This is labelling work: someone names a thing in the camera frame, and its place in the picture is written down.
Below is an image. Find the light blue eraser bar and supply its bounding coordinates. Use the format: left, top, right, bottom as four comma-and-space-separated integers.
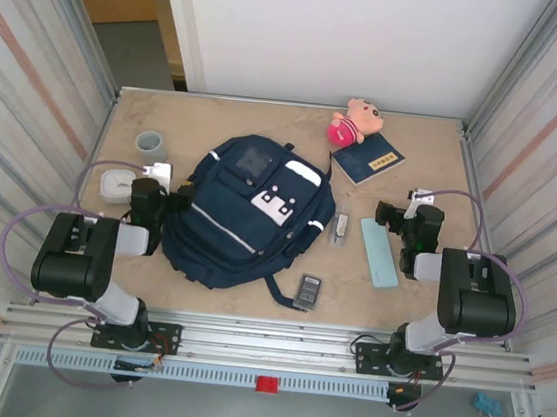
352, 215, 407, 293

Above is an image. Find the blue hardcover book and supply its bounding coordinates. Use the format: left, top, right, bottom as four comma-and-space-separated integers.
326, 126, 410, 192

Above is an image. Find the navy blue backpack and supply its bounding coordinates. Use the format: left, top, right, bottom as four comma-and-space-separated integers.
153, 124, 343, 315

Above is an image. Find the black calculator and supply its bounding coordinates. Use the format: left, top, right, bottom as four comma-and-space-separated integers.
291, 271, 325, 315

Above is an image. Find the white square clock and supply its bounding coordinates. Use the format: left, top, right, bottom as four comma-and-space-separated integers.
97, 167, 138, 207

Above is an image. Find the grey cup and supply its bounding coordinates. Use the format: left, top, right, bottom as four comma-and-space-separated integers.
132, 128, 171, 165

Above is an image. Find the pink plush toy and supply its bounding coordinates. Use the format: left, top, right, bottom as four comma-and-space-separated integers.
324, 93, 387, 151

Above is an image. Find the blue binder clip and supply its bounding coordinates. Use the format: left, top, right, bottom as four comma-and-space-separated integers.
471, 390, 505, 417

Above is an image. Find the red block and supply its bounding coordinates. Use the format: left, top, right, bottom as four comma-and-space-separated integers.
255, 375, 280, 395

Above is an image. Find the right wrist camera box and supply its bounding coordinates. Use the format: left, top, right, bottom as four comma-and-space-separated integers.
404, 186, 436, 222

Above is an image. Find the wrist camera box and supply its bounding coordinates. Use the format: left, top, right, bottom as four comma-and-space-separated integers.
140, 159, 175, 190
404, 186, 436, 222

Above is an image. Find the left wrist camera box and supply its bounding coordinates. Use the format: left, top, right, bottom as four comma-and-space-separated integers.
140, 159, 175, 190

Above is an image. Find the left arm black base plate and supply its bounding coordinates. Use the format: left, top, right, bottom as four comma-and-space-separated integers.
90, 314, 184, 358

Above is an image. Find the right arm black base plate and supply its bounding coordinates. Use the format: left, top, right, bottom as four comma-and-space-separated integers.
352, 338, 447, 384

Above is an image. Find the aluminium frame post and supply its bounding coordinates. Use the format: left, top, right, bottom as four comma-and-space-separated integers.
460, 0, 557, 151
0, 0, 133, 101

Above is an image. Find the aluminium mounting rail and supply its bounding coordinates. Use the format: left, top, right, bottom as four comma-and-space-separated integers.
0, 287, 543, 405

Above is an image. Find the white slotted cable duct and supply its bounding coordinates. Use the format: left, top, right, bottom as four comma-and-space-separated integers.
11, 342, 393, 406

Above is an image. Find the white door frame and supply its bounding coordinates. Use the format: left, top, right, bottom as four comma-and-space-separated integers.
143, 0, 218, 95

